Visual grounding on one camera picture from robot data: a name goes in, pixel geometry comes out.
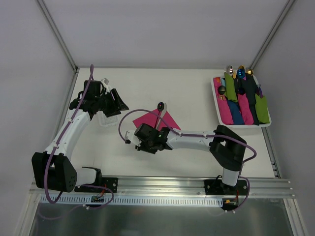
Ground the black spoon in roll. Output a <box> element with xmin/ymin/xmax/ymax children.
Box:
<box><xmin>217</xmin><ymin>85</ymin><xmax>226</xmax><ymax>95</ymax></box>

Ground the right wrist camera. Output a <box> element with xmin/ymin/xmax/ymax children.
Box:
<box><xmin>125</xmin><ymin>130</ymin><xmax>142</xmax><ymax>147</ymax></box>

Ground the white perforated cutlery basket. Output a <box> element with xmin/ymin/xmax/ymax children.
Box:
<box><xmin>97</xmin><ymin>83</ymin><xmax>119</xmax><ymax>127</ymax></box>

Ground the blue napkin roll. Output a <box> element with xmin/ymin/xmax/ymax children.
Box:
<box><xmin>227</xmin><ymin>100</ymin><xmax>245</xmax><ymax>125</ymax></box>

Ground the black napkin roll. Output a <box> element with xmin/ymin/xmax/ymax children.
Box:
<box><xmin>239</xmin><ymin>73</ymin><xmax>259</xmax><ymax>125</ymax></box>

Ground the magenta paper napkin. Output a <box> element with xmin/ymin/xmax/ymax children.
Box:
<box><xmin>132</xmin><ymin>111</ymin><xmax>181</xmax><ymax>130</ymax></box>

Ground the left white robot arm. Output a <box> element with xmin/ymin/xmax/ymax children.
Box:
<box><xmin>31</xmin><ymin>78</ymin><xmax>128</xmax><ymax>192</ymax></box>

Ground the magenta napkin roll left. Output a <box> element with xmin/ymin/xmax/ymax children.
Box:
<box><xmin>213</xmin><ymin>77</ymin><xmax>234</xmax><ymax>125</ymax></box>

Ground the silver spoon in roll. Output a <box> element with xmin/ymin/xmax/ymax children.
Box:
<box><xmin>225</xmin><ymin>65</ymin><xmax>234</xmax><ymax>76</ymax></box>

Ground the blue spoon in roll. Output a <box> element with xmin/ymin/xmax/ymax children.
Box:
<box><xmin>236</xmin><ymin>65</ymin><xmax>246</xmax><ymax>79</ymax></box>

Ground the right black mount plate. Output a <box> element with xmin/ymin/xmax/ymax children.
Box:
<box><xmin>204</xmin><ymin>178</ymin><xmax>249</xmax><ymax>196</ymax></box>

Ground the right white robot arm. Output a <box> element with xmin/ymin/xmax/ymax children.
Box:
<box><xmin>132</xmin><ymin>124</ymin><xmax>247</xmax><ymax>195</ymax></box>

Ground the white slotted cable duct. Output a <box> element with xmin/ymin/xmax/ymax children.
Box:
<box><xmin>39</xmin><ymin>195</ymin><xmax>223</xmax><ymax>207</ymax></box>

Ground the black mount plate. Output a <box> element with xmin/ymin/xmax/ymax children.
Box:
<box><xmin>204</xmin><ymin>178</ymin><xmax>249</xmax><ymax>196</ymax></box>
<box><xmin>74</xmin><ymin>177</ymin><xmax>119</xmax><ymax>193</ymax></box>

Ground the black spoon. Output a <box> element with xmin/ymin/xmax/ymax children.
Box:
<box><xmin>217</xmin><ymin>85</ymin><xmax>226</xmax><ymax>95</ymax></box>
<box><xmin>154</xmin><ymin>102</ymin><xmax>164</xmax><ymax>129</ymax></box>

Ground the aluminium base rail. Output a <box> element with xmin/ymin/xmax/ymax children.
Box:
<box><xmin>29</xmin><ymin>172</ymin><xmax>296</xmax><ymax>197</ymax></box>

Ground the green napkin roll right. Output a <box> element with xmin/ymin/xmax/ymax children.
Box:
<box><xmin>255</xmin><ymin>94</ymin><xmax>270</xmax><ymax>124</ymax></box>

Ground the magenta napkin roll middle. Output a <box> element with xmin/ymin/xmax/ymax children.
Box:
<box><xmin>238</xmin><ymin>94</ymin><xmax>254</xmax><ymax>125</ymax></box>

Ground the gold spoon in roll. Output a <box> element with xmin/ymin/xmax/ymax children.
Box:
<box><xmin>246</xmin><ymin>68</ymin><xmax>253</xmax><ymax>75</ymax></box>

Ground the magenta napkin roll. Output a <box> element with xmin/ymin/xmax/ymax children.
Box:
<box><xmin>238</xmin><ymin>94</ymin><xmax>254</xmax><ymax>125</ymax></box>
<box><xmin>213</xmin><ymin>77</ymin><xmax>234</xmax><ymax>125</ymax></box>

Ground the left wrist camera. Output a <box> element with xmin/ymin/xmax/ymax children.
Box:
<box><xmin>101</xmin><ymin>78</ymin><xmax>112</xmax><ymax>93</ymax></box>

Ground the left black mount plate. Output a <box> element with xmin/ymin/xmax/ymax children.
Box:
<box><xmin>74</xmin><ymin>177</ymin><xmax>119</xmax><ymax>193</ymax></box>

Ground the white tray of rolls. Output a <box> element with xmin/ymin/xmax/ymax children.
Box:
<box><xmin>211</xmin><ymin>73</ymin><xmax>271</xmax><ymax>128</ymax></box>

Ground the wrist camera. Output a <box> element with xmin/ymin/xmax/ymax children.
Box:
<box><xmin>125</xmin><ymin>130</ymin><xmax>142</xmax><ymax>147</ymax></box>
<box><xmin>101</xmin><ymin>78</ymin><xmax>112</xmax><ymax>93</ymax></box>

